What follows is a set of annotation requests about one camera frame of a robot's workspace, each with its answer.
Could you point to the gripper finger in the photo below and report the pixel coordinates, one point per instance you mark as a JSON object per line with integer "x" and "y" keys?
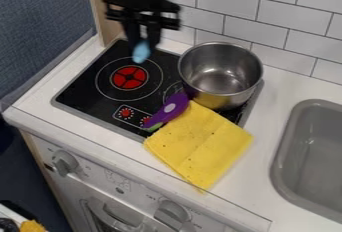
{"x": 153, "y": 36}
{"x": 132, "y": 36}

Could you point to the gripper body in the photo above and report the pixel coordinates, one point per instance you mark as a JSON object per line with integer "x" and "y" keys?
{"x": 141, "y": 9}

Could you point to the purple toy eggplant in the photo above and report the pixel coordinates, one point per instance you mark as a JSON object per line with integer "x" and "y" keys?
{"x": 168, "y": 110}

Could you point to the toy stove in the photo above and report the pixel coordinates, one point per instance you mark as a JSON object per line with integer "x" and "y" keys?
{"x": 133, "y": 86}

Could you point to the silver pot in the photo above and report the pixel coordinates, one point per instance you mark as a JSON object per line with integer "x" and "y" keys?
{"x": 221, "y": 74}

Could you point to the yellow cloth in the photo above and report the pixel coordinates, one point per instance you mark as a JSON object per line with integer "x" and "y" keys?
{"x": 200, "y": 146}

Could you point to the toy sink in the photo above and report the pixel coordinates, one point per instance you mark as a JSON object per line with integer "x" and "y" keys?
{"x": 311, "y": 159}

